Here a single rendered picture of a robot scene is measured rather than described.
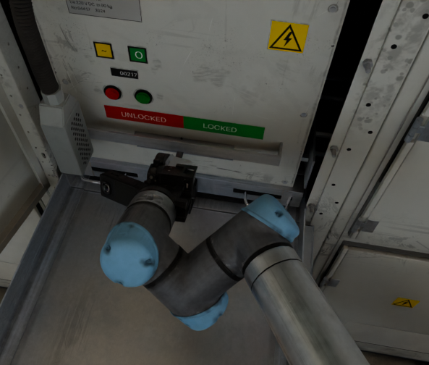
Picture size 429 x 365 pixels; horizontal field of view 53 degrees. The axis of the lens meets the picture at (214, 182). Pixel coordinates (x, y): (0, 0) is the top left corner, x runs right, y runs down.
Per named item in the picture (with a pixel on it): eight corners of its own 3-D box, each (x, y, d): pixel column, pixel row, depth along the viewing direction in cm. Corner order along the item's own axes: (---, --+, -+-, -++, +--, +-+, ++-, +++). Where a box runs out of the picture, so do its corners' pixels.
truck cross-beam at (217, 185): (299, 207, 100) (304, 193, 95) (76, 173, 104) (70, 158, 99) (299, 190, 103) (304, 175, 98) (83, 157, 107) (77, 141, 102)
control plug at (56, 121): (83, 177, 86) (60, 115, 72) (60, 173, 87) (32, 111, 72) (95, 148, 91) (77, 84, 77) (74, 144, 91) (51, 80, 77)
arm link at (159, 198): (122, 240, 66) (122, 193, 63) (131, 225, 70) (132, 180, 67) (170, 247, 66) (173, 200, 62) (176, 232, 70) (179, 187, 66)
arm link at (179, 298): (252, 300, 58) (197, 245, 55) (190, 346, 60) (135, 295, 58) (247, 270, 65) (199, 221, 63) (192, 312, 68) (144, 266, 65)
